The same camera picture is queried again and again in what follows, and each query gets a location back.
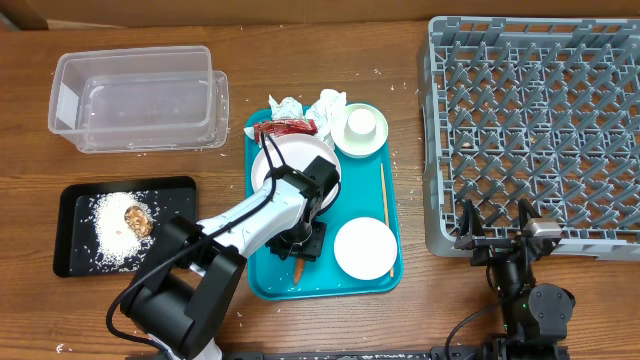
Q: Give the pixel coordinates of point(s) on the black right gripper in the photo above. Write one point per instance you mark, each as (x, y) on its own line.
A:
(489, 246)

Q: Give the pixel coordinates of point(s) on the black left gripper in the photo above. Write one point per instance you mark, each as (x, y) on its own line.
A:
(310, 252)

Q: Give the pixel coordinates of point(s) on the orange carrot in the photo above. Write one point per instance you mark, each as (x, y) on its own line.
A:
(298, 271)

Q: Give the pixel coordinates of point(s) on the large pink plate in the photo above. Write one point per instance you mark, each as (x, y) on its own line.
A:
(298, 151)

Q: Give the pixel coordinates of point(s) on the brown walnut food scrap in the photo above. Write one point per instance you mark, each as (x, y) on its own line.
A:
(138, 221)

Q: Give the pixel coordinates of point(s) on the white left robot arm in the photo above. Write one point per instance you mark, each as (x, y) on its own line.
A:
(182, 290)

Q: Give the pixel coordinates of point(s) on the grey dishwasher rack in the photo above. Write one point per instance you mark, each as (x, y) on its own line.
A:
(540, 109)

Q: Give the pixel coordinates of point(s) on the small pink bowl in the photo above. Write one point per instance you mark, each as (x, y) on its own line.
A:
(365, 248)

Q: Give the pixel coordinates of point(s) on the wooden chopstick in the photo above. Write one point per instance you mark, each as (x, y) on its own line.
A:
(386, 209)

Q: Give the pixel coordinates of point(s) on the pale green bowl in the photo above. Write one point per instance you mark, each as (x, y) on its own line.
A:
(360, 149)

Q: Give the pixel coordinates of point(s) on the red snack wrapper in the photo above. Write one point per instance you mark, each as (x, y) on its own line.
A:
(282, 127)

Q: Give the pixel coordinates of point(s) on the white paper cup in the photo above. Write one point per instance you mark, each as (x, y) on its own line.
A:
(360, 125)

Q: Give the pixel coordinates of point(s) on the crumpled white tissue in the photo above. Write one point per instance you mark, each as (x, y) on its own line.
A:
(325, 111)
(285, 109)

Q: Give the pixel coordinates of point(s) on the pile of rice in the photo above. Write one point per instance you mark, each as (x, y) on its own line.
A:
(119, 246)

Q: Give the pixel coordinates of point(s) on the clear plastic bin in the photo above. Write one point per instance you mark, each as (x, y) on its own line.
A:
(140, 100)

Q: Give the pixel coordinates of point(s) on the black tray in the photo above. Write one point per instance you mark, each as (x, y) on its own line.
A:
(76, 242)

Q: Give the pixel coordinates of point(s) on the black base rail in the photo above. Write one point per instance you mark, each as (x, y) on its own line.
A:
(435, 353)

